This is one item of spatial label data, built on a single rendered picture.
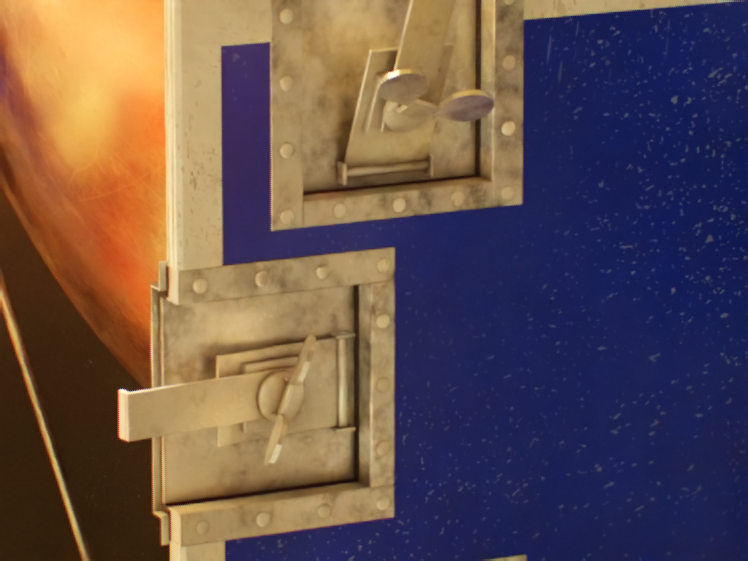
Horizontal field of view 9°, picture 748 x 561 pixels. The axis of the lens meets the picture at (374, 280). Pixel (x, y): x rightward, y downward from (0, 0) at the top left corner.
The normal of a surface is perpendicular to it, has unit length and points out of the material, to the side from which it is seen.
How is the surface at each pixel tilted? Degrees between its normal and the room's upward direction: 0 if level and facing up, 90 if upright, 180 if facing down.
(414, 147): 115
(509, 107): 90
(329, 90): 90
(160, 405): 90
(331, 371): 90
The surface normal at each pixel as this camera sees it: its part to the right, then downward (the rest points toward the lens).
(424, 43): 0.40, 0.59
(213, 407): 0.55, 0.19
